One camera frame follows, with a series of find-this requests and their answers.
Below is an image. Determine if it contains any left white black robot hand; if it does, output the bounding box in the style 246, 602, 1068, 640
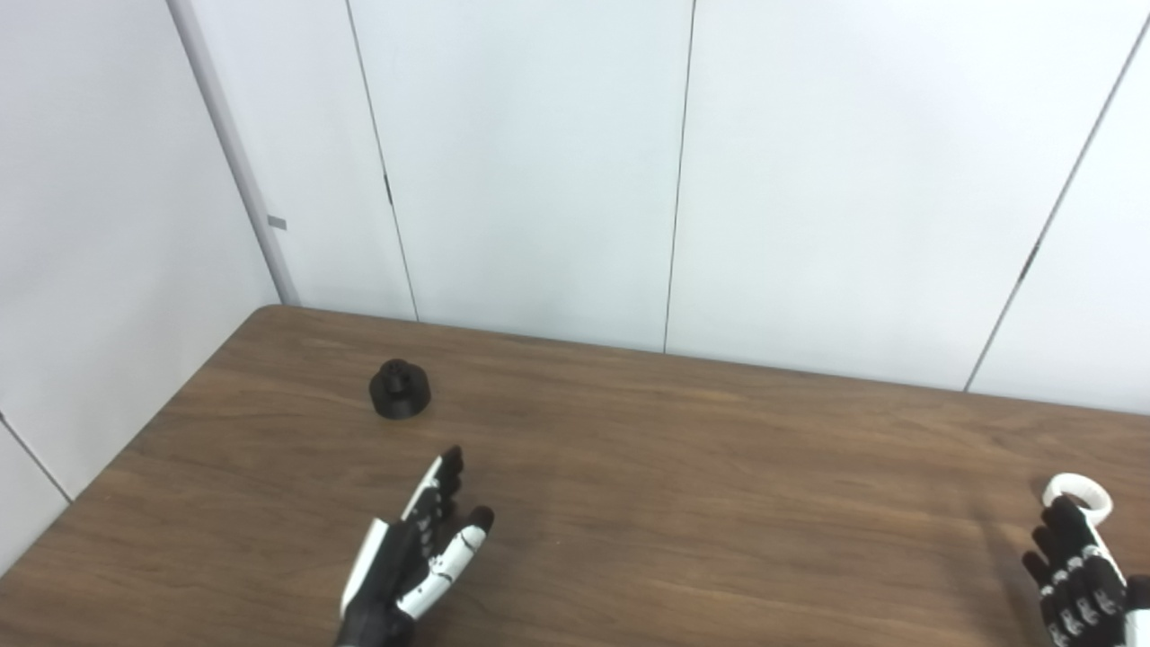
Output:
334, 445, 495, 647

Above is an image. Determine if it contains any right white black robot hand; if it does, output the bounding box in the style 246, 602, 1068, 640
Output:
1022, 494, 1150, 647

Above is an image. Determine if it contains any white plastic ring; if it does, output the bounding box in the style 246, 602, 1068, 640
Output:
1041, 473, 1114, 524

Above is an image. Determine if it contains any round black plastic part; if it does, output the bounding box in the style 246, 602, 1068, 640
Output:
368, 359, 434, 421

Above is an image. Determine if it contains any grey wall corner post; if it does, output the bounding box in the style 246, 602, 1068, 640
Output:
166, 0, 301, 307

